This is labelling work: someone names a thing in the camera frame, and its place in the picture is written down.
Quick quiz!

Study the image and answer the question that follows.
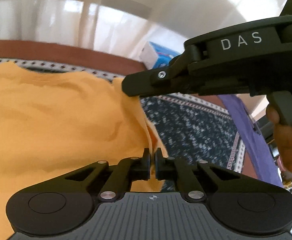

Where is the white sheer curtain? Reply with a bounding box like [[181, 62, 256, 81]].
[[0, 0, 286, 59]]

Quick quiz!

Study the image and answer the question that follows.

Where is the purple cloth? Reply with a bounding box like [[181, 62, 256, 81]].
[[218, 95, 283, 187]]

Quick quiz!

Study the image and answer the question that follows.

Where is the person's right hand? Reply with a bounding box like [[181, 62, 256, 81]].
[[266, 104, 292, 172]]

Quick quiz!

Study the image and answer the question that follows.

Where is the blue tissue pack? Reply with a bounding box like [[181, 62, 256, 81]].
[[139, 42, 179, 69]]

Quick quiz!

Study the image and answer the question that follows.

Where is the yellow t-shirt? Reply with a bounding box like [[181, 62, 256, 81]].
[[0, 62, 164, 239]]

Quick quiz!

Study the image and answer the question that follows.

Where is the dark patterned rug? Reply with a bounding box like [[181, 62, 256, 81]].
[[0, 57, 247, 193]]

